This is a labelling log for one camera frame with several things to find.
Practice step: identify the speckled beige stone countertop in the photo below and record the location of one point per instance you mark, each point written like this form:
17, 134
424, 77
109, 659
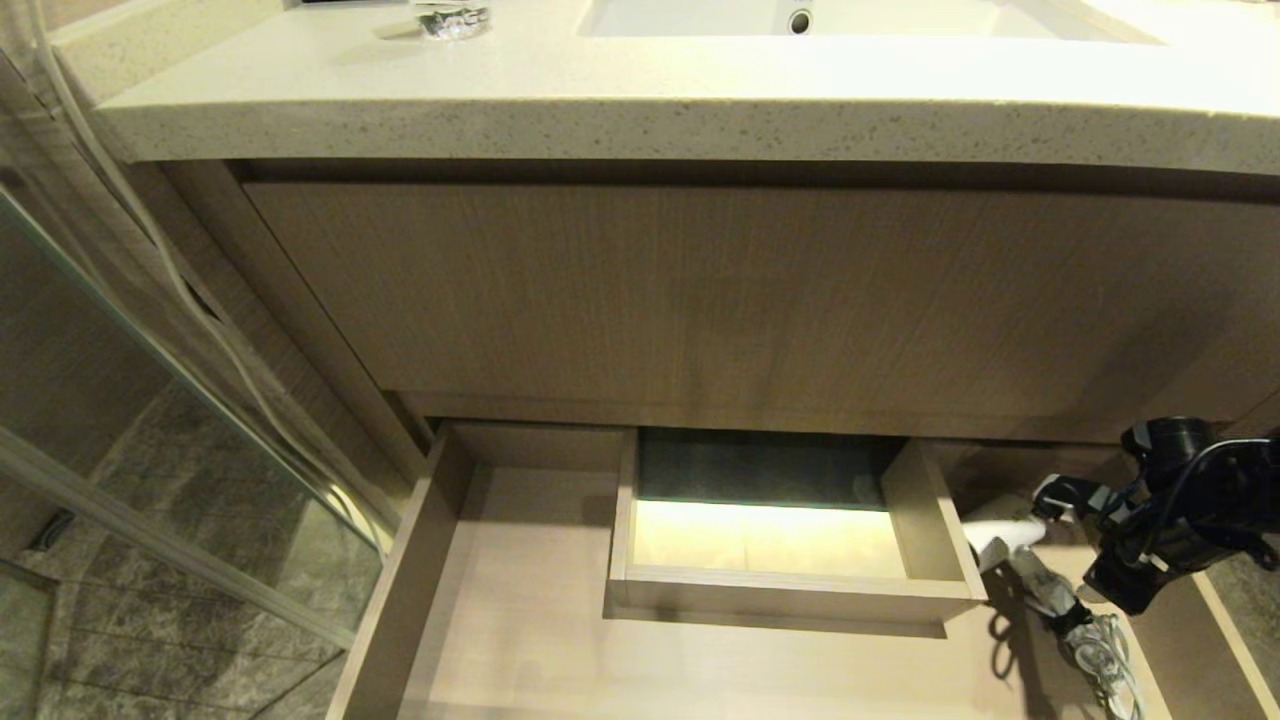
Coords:
600, 100

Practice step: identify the light wooden vanity cabinet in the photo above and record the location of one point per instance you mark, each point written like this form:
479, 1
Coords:
700, 300

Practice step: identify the light wooden pull-out drawer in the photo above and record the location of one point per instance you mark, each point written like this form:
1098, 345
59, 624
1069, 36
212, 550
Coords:
500, 600

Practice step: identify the white hair dryer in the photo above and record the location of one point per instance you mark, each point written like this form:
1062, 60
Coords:
995, 535

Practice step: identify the white ceramic sink basin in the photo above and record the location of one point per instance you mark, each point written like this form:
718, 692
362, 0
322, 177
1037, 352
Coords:
700, 15

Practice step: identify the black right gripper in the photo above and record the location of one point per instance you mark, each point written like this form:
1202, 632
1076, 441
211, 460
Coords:
1160, 540

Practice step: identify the glass shower door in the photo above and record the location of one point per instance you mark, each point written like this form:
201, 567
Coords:
100, 450

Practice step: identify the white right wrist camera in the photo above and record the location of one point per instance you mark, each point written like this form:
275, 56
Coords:
1050, 497

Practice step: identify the clear glass dish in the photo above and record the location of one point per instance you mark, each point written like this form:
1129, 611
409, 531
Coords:
455, 18

